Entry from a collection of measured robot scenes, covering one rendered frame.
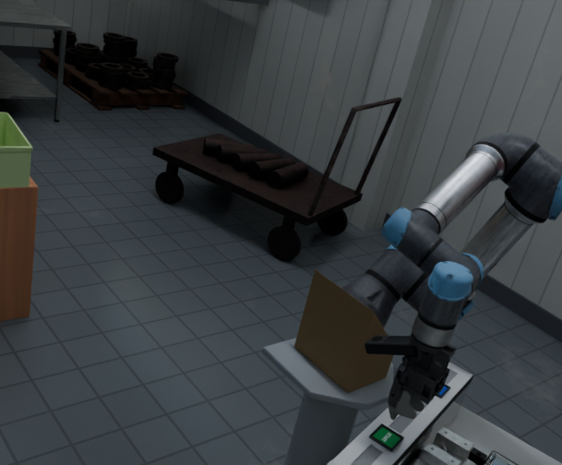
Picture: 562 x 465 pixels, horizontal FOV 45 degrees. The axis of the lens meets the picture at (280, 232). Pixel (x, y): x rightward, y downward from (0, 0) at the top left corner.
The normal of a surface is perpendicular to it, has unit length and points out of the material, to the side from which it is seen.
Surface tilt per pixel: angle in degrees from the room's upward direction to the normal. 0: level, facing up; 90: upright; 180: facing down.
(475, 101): 90
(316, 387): 0
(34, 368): 0
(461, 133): 90
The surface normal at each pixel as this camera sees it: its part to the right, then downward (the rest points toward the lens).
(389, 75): -0.77, 0.11
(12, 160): 0.52, 0.46
